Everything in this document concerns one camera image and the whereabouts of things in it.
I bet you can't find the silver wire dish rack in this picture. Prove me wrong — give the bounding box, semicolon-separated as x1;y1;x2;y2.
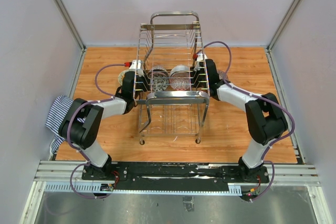
134;11;210;145

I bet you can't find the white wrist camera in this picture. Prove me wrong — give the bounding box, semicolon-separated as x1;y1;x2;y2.
193;52;208;72
129;60;144;76

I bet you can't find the yellow rim leaf bowl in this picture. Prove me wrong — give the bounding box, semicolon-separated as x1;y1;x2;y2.
118;70;128;86

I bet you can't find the plain white bowl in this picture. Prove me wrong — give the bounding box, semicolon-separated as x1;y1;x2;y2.
170;65;190;75

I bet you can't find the grey slotted cable duct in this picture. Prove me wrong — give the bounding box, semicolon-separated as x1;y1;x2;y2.
44;182;242;196

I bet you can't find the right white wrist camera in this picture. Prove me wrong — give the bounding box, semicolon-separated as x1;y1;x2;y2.
193;52;208;72

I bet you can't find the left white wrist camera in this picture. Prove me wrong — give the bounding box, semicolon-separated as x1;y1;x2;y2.
129;60;144;76

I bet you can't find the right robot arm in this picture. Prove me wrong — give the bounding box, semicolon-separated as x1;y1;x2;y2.
194;59;288;182

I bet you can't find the red ikat pattern bowl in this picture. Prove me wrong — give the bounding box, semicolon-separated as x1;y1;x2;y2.
217;70;229;81

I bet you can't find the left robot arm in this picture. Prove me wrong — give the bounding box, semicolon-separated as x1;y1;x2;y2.
58;71;135;180

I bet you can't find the red geometric pattern bowl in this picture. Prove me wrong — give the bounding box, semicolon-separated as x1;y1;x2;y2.
170;74;191;91

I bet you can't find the blue striped cloth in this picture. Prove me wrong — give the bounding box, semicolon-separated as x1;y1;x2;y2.
45;95;74;155

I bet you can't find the aluminium frame rail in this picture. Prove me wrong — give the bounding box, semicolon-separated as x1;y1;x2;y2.
38;0;87;51

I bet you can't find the brown diamond pattern bowl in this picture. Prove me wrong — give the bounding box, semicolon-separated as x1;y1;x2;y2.
149;65;168;76

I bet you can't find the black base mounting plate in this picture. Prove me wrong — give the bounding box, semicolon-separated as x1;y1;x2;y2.
81;162;269;186

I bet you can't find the black leaf coral bowl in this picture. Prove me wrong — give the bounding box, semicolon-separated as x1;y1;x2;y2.
149;76;169;92

